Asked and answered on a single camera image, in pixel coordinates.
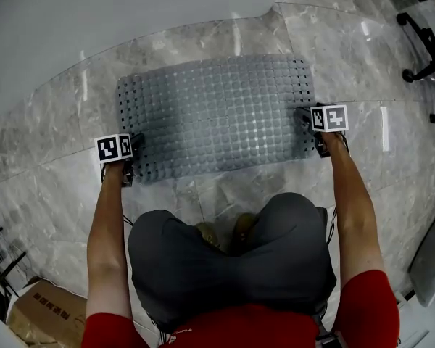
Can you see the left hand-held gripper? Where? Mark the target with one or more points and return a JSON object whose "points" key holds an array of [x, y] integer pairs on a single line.
{"points": [[110, 149]]}

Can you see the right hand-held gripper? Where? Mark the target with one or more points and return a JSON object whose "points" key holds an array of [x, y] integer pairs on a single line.
{"points": [[333, 118]]}

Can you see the grey rubber bath mat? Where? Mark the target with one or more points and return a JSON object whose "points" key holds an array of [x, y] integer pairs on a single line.
{"points": [[217, 118]]}

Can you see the person's right forearm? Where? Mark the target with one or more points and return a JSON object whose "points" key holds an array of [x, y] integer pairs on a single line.
{"points": [[355, 212]]}

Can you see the person's left forearm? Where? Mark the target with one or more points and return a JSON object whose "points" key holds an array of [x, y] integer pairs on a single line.
{"points": [[107, 238]]}

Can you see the white bathtub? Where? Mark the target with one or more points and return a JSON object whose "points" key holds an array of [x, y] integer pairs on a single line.
{"points": [[94, 20]]}

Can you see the black office chair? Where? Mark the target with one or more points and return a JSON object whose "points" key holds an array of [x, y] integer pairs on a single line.
{"points": [[431, 49]]}

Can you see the person's left tan shoe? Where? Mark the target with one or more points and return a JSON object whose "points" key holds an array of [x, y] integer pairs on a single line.
{"points": [[208, 234]]}

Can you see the person's tan shoe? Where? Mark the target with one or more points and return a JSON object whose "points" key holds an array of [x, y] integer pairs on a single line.
{"points": [[208, 234], [244, 225]]}

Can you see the person's right tan shoe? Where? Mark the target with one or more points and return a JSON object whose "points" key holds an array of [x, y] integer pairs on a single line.
{"points": [[244, 225]]}

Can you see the person's grey shorts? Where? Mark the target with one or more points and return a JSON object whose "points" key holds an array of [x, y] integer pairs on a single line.
{"points": [[221, 277]]}

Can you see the brown cardboard box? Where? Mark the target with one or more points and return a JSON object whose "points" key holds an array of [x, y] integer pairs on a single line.
{"points": [[43, 314]]}

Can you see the person's red shirt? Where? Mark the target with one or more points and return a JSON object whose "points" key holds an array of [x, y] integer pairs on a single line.
{"points": [[239, 328]]}

